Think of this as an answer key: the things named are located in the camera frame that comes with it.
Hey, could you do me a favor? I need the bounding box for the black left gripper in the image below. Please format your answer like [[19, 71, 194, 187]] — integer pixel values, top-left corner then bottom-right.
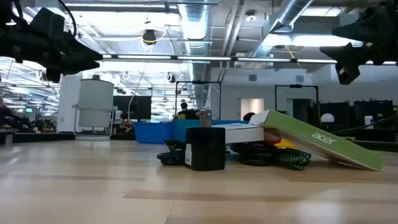
[[43, 29, 103, 77]]

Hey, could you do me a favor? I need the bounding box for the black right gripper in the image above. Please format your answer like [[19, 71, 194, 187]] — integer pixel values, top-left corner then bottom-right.
[[319, 0, 398, 65]]

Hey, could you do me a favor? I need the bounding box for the green white acer box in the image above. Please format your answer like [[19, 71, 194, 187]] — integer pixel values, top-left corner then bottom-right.
[[248, 109, 384, 172]]

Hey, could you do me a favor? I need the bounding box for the black power adapter block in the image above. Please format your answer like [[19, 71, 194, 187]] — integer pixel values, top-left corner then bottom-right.
[[184, 109, 227, 172]]

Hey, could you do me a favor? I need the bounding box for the teal plastic bin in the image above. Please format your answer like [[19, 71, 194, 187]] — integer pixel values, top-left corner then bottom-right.
[[170, 119, 253, 143]]

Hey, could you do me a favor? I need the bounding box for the white cylindrical tank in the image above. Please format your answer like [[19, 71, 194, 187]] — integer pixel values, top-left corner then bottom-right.
[[74, 78, 115, 141]]

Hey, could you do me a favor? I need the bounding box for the black cabinet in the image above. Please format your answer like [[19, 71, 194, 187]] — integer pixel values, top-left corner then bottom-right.
[[353, 99, 394, 128], [318, 101, 351, 130]]

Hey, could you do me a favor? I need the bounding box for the black monitor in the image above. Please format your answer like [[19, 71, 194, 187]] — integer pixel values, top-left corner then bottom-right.
[[113, 95, 152, 122]]

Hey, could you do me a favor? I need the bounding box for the blue slotted plastic basket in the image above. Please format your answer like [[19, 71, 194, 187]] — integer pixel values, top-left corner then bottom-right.
[[133, 121, 172, 144]]

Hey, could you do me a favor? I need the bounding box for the long ceiling light strip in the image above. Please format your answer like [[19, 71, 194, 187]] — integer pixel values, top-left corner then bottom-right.
[[102, 54, 398, 66]]

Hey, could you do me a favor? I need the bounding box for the yellow slotted plastic basket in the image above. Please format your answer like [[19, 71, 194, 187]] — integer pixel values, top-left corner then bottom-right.
[[275, 139, 298, 149]]

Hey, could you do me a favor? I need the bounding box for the white flat cardboard box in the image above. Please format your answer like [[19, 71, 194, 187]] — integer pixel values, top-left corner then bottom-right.
[[213, 123, 266, 144]]

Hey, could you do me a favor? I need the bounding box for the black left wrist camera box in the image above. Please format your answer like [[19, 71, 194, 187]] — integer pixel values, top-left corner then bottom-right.
[[46, 67, 63, 83]]

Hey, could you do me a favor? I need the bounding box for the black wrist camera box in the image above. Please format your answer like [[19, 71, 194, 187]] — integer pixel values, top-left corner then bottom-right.
[[335, 61, 361, 85], [46, 67, 63, 83]]

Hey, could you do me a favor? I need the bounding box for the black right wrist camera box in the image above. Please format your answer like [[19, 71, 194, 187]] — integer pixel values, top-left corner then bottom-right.
[[335, 61, 361, 85]]

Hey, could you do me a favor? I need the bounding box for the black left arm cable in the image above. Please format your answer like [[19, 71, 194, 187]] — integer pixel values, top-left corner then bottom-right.
[[57, 0, 78, 37]]

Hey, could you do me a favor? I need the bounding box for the black hanging cord reel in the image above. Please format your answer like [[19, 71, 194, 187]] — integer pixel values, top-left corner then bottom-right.
[[142, 29, 157, 46]]

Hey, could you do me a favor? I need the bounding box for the black metal frame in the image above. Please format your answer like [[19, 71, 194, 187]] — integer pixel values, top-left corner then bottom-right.
[[175, 80, 222, 121], [274, 84, 320, 125]]

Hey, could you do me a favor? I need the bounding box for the silver ribbed ventilation duct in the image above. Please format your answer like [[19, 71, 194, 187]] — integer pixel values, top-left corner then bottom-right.
[[177, 0, 213, 110]]

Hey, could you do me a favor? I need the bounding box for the green black braided cable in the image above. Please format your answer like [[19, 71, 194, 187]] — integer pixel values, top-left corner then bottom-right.
[[275, 147, 312, 171]]

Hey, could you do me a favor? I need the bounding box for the black cable coil red strap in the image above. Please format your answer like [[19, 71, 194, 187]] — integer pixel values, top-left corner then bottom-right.
[[229, 136, 280, 167]]

